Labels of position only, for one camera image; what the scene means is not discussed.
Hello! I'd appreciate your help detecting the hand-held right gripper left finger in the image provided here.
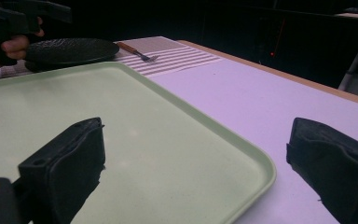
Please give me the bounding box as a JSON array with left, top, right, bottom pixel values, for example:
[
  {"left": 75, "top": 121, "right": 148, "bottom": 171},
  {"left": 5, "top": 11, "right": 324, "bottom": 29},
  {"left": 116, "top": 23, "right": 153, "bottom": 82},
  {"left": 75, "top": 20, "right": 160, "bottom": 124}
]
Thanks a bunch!
[{"left": 18, "top": 117, "right": 106, "bottom": 224}]

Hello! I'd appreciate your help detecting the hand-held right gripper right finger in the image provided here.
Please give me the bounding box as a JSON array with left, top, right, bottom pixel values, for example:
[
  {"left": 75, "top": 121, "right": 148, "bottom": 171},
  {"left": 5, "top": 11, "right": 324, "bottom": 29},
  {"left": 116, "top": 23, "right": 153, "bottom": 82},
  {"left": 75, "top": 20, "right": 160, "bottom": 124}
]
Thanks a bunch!
[{"left": 285, "top": 117, "right": 358, "bottom": 224}]

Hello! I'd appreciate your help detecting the metal stand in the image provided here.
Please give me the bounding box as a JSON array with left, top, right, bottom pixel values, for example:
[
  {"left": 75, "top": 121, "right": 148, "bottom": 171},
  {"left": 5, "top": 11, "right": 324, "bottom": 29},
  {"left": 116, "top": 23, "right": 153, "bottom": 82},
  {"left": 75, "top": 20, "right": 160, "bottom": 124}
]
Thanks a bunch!
[{"left": 337, "top": 29, "right": 358, "bottom": 102}]

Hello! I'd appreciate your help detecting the striped placemat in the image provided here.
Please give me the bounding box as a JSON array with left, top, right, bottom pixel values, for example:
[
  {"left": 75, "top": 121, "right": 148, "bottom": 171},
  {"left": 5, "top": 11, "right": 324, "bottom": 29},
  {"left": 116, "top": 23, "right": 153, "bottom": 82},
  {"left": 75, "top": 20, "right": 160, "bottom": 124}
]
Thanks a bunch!
[{"left": 0, "top": 35, "right": 225, "bottom": 82}]

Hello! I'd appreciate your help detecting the light green tray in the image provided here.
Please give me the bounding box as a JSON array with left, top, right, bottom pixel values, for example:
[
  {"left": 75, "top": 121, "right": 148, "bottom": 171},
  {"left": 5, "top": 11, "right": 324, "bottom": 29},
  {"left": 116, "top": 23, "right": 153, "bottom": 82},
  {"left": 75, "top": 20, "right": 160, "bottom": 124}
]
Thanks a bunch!
[{"left": 0, "top": 61, "right": 278, "bottom": 224}]

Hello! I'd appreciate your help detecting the black textured plate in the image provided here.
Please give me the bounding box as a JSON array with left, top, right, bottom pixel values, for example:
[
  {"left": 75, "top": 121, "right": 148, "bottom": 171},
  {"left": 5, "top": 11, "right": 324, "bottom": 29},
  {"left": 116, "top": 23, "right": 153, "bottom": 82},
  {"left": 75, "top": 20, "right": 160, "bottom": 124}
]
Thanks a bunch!
[{"left": 23, "top": 37, "right": 120, "bottom": 73}]

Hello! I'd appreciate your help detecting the fork with wooden handle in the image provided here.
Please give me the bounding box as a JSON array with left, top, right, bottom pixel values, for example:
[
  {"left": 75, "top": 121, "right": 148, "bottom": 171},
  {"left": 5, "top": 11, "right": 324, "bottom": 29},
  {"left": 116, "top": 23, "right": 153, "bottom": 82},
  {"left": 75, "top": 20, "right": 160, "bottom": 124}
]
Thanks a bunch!
[{"left": 117, "top": 41, "right": 160, "bottom": 63}]

